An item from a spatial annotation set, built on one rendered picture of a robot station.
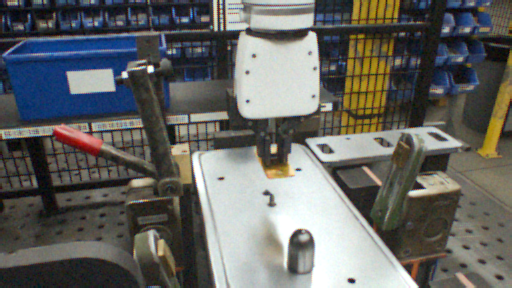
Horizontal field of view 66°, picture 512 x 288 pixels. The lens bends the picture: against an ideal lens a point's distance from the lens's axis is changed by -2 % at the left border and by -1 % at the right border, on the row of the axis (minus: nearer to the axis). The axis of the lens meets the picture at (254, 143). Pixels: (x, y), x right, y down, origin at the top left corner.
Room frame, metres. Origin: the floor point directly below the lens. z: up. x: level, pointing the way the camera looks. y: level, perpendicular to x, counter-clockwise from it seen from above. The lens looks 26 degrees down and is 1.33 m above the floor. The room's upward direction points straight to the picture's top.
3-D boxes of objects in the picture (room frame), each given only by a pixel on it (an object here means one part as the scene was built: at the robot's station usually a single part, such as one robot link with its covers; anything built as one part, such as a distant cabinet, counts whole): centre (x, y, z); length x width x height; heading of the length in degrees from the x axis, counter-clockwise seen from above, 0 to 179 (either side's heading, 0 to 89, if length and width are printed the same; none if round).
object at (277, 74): (0.48, -0.03, 1.20); 0.10 x 0.07 x 0.11; 103
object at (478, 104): (3.13, -2.01, 0.36); 0.50 x 0.50 x 0.73
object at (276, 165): (0.48, -0.03, 1.07); 0.08 x 0.04 x 0.01; 13
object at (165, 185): (0.42, 0.11, 1.06); 0.03 x 0.01 x 0.03; 103
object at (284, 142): (0.48, -0.05, 1.11); 0.03 x 0.03 x 0.07; 13
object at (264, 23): (0.48, -0.02, 1.26); 0.09 x 0.08 x 0.03; 103
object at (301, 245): (0.36, -0.05, 1.02); 0.03 x 0.03 x 0.07
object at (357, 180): (0.59, -0.19, 0.84); 0.11 x 0.10 x 0.28; 103
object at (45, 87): (0.84, 0.34, 1.09); 0.30 x 0.17 x 0.13; 104
